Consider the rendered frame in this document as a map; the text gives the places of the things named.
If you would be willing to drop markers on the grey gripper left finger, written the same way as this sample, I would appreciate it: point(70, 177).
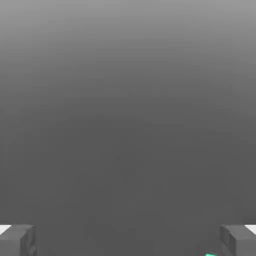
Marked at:
point(14, 241)

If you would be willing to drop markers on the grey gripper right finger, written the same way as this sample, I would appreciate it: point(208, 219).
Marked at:
point(240, 241)

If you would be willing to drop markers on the small green cube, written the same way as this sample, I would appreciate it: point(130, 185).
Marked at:
point(210, 254)

